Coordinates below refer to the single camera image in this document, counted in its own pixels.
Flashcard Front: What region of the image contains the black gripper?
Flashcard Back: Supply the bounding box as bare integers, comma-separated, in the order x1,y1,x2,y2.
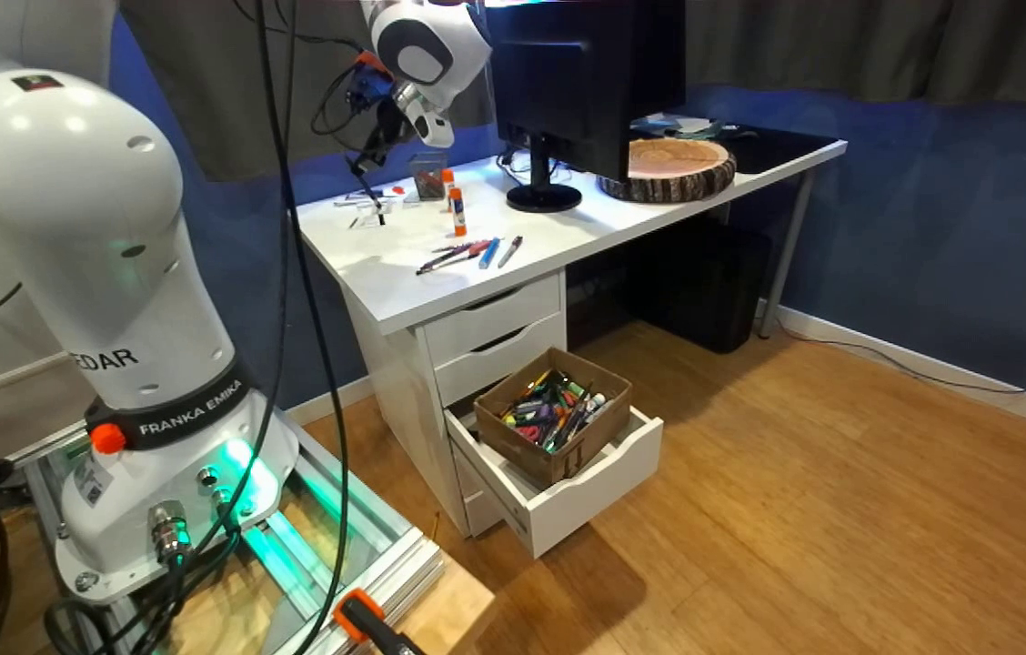
351,67,413,171

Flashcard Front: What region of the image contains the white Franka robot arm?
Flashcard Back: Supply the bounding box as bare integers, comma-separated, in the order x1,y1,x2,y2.
0,0,304,604

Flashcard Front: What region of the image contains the small dark cup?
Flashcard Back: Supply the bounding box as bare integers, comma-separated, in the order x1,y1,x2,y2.
413,155,444,201

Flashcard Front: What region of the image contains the white desk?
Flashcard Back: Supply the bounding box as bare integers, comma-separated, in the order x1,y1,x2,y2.
300,137,849,335

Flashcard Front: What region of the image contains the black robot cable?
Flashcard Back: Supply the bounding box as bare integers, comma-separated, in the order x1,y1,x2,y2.
43,0,398,655

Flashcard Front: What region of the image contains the round wooden log slice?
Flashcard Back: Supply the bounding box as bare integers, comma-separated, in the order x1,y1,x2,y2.
596,137,737,205

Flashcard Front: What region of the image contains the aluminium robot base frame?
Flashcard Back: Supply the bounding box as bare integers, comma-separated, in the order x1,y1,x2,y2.
25,397,444,655

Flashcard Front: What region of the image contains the white drawer unit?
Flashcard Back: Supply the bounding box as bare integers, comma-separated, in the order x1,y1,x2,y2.
351,274,569,535

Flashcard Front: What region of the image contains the black computer tower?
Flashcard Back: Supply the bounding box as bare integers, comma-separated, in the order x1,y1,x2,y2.
630,222,772,354

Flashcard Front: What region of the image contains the orange capped glue stick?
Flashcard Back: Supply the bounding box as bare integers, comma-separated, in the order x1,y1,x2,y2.
440,166,471,238

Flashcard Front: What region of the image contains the open white bottom drawer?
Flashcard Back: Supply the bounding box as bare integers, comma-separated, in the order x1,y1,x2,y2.
444,410,663,558

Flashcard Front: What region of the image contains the grey curtain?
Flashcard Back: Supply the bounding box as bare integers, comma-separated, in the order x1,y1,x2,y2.
686,0,1026,104

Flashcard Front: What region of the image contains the cardboard box of markers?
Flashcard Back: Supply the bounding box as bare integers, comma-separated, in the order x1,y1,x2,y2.
472,349,632,488

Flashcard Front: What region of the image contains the blue pen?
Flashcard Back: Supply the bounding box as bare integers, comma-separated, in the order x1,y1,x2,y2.
482,238,504,269

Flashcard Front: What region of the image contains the dark grey pen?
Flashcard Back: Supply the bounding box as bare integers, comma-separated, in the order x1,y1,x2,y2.
500,238,523,269

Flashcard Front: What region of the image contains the orange black clamp handle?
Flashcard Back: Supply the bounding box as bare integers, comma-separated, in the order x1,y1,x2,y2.
336,590,425,655

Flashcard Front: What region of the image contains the black pen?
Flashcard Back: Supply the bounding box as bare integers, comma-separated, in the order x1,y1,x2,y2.
351,161,386,224

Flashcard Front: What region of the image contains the black computer monitor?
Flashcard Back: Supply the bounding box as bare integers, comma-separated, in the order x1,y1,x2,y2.
482,0,687,212

